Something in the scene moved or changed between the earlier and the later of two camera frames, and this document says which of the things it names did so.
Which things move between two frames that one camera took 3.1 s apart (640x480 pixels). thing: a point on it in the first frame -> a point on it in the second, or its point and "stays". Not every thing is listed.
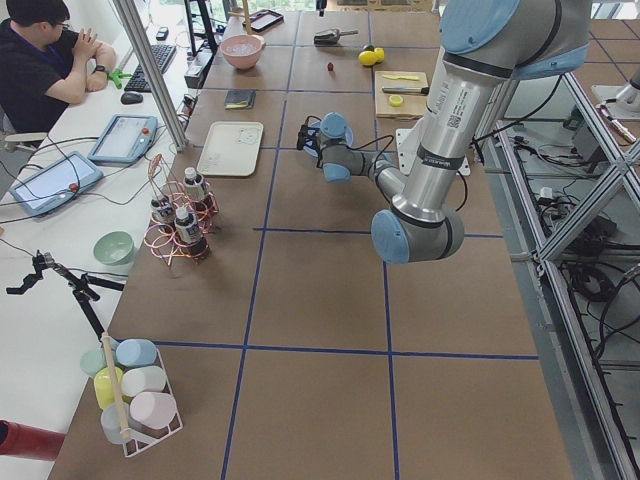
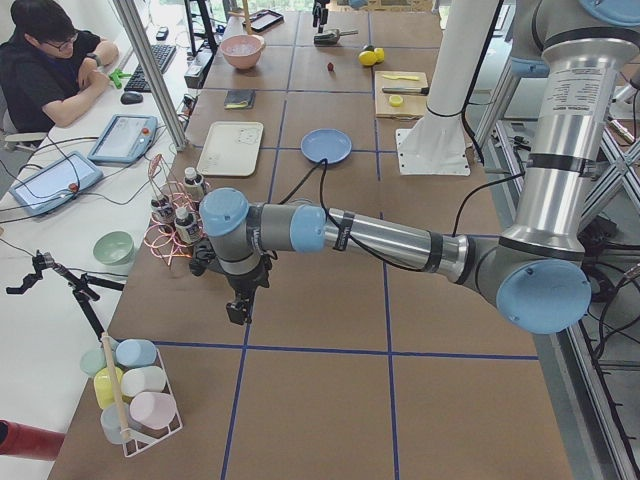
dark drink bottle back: x=194 y=184 stays
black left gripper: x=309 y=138 -> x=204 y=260
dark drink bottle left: x=162 y=212 stays
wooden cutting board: x=414 y=106 stays
